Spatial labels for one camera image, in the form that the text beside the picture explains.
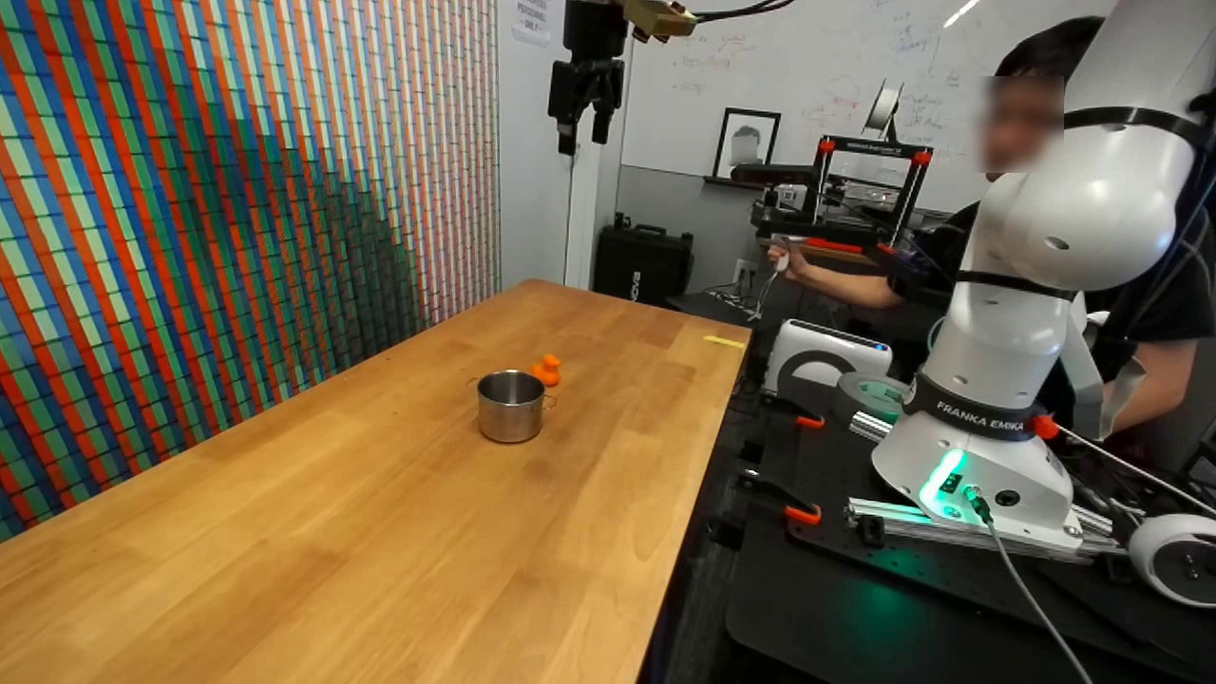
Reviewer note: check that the person's right hand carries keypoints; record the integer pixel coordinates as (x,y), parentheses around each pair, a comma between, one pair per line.
(779,265)

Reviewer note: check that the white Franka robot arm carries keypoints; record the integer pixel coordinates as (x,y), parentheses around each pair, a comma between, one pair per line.
(1078,214)

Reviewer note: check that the orange knobbed metal rod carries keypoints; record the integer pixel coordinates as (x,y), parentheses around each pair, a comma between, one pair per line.
(1116,458)

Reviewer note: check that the white box device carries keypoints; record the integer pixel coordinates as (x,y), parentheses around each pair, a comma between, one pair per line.
(822,356)

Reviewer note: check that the black orange 3D printer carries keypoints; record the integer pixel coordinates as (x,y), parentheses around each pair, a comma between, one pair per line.
(873,193)

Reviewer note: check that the white paper sheet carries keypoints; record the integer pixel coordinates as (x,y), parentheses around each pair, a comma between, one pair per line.
(529,18)

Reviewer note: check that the orange rubber duck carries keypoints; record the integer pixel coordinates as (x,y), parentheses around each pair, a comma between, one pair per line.
(548,372)

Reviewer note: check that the white round disc device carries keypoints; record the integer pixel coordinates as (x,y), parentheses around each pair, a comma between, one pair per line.
(1175,559)

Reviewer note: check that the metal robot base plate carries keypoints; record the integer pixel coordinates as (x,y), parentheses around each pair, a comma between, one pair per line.
(895,518)

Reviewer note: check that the framed portrait picture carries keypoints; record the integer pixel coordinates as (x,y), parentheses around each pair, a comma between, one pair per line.
(747,142)

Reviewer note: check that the person's right forearm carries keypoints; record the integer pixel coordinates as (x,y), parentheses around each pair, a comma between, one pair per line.
(843,288)

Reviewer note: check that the filament spool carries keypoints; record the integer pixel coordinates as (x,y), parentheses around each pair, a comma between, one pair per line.
(884,108)

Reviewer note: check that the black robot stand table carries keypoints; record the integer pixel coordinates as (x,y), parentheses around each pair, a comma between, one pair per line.
(874,611)

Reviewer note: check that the multicoloured tile wall panel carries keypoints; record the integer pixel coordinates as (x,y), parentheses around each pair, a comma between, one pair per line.
(213,203)

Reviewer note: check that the black carrying case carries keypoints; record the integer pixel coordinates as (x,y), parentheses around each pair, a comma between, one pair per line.
(643,265)

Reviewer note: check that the person in black shirt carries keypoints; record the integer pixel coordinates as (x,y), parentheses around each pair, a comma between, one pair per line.
(1179,307)

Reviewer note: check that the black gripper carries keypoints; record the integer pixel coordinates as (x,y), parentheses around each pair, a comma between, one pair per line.
(595,57)

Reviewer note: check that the small steel pot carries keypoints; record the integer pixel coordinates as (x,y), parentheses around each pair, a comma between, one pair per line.
(510,410)

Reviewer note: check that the person's left forearm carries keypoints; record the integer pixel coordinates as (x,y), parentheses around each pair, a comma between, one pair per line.
(1161,387)

